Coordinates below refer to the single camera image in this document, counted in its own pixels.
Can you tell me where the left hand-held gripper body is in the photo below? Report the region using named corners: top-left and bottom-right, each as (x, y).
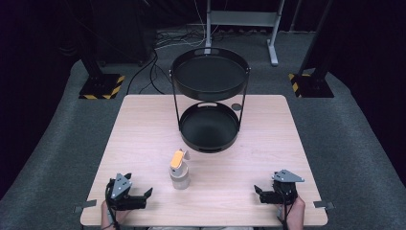
top-left (106, 172), bottom-right (148, 212)

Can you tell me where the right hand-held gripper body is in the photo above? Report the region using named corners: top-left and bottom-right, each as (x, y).
top-left (259, 169), bottom-right (305, 206)

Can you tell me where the clear spray bottle orange trigger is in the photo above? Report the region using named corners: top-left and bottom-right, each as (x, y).
top-left (169, 149), bottom-right (192, 191)

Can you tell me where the black two-tier round tray rack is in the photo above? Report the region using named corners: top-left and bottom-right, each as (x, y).
top-left (169, 47), bottom-right (251, 154)

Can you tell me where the person's right hand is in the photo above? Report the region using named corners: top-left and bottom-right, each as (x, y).
top-left (276, 195), bottom-right (306, 230)

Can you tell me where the person's left hand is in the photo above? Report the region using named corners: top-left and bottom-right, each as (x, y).
top-left (101, 200), bottom-right (130, 230)

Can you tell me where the black stand with striped base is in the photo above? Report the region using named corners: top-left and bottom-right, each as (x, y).
top-left (65, 0), bottom-right (125, 101)
top-left (288, 0), bottom-right (335, 99)

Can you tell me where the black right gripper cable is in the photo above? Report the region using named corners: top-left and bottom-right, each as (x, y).
top-left (279, 191), bottom-right (294, 230)

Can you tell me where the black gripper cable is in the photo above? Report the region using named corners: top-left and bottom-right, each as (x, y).
top-left (279, 191), bottom-right (294, 230)
top-left (104, 178), bottom-right (122, 230)

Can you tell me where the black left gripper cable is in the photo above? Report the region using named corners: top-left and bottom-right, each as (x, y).
top-left (104, 178), bottom-right (122, 230)

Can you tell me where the grey metal table bracket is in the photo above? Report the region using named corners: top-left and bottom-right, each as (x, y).
top-left (73, 199), bottom-right (98, 214)
top-left (312, 200), bottom-right (336, 211)

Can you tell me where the black floor cable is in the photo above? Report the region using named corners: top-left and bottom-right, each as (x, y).
top-left (125, 47), bottom-right (173, 96)

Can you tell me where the bundle of floor cables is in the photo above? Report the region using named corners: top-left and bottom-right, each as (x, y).
top-left (154, 27), bottom-right (209, 51)

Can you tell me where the white metal stand frame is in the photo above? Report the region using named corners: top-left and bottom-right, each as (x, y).
top-left (204, 0), bottom-right (287, 67)

